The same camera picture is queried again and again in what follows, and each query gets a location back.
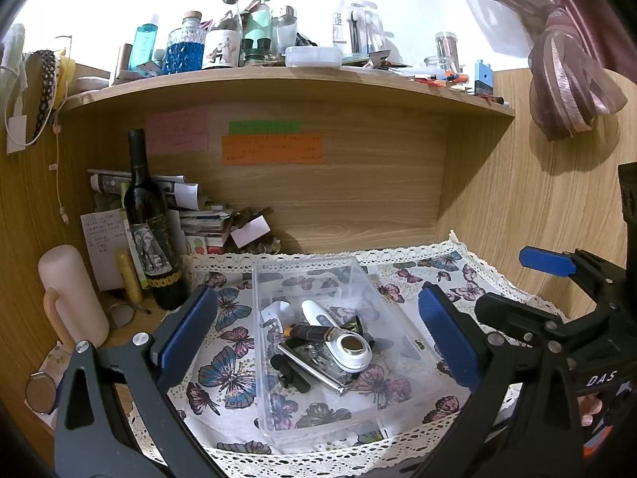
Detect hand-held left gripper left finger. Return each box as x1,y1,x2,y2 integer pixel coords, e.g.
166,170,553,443
54,285,227,478

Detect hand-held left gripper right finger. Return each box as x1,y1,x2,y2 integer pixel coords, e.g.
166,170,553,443
418,283,583,478

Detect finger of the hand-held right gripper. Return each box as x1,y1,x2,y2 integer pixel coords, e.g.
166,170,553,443
475,293,589,354
519,246,623,304

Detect clear plastic box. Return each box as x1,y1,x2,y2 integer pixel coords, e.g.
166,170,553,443
251,255,449,448

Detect white charger plug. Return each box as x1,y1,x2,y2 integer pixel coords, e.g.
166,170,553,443
261,300,295,333

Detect white handheld device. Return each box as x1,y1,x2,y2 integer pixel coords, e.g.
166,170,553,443
301,299,375,372

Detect black clip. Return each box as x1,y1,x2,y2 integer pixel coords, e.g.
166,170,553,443
270,353,313,392

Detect clear glass perfume bottle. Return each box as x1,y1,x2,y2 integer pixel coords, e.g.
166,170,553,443
307,343,360,385

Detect brown tube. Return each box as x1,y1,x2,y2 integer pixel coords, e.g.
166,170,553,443
283,322,340,345

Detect metal rod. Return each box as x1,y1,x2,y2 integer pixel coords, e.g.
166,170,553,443
277,340,350,398

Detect person's right hand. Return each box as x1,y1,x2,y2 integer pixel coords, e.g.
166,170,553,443
578,392,608,429

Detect butterfly print lace cloth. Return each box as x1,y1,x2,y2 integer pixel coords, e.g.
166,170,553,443
128,230,569,478

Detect yellow tube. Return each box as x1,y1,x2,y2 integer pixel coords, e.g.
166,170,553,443
115,250,145,305

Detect dark wine bottle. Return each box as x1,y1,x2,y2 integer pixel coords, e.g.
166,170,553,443
123,128,193,310

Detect stack of papers and magazines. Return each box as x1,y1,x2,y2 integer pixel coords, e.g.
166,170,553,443
87,168,236,247

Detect white handwritten paper note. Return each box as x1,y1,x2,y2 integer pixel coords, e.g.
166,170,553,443
80,210,129,292

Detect white card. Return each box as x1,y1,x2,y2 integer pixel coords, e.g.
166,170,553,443
229,215,272,249

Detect small round mirror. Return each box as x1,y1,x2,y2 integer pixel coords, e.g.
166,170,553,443
25,372,59,415

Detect blue block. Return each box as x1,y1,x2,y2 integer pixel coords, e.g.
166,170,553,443
473,59,495,97

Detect pink curtain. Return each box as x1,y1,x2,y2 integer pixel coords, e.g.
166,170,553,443
449,0,629,143

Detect orange sticky note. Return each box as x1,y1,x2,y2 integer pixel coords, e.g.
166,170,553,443
221,132,324,167

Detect pink sticky note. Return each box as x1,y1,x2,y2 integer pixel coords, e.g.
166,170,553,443
145,108,210,155

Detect green sticky note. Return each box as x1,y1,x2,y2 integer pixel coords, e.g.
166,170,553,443
228,120,303,135

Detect glass jar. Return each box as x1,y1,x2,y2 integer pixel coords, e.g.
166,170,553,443
434,31,467,73

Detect wooden shelf board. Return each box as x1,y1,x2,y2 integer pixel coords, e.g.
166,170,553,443
59,66,517,121

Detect patterned lace band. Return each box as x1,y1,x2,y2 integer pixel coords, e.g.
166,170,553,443
25,49,59,146

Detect blue liquid glass bottle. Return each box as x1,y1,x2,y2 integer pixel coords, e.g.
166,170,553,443
164,11,208,75

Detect teal bottle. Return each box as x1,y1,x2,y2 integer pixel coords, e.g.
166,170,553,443
128,23,159,72

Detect clear bottle white label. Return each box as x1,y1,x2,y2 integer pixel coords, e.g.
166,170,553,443
202,0,245,70

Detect clear tool packages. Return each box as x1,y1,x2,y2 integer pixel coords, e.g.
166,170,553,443
332,0,387,57

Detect white oval case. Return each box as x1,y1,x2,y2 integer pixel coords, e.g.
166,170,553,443
285,45,344,69

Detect mint green pump bottle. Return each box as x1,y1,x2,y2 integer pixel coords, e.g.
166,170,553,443
242,0,274,57

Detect clear bottle silver cap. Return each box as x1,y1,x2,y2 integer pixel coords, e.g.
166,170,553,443
271,5,300,53

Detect pink cup with handle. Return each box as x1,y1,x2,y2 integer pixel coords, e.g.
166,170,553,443
38,244,111,350

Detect white cable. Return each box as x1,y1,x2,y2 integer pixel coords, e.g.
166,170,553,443
4,34,73,224

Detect white wall adapter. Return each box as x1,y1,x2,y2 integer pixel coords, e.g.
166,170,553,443
5,115,29,155

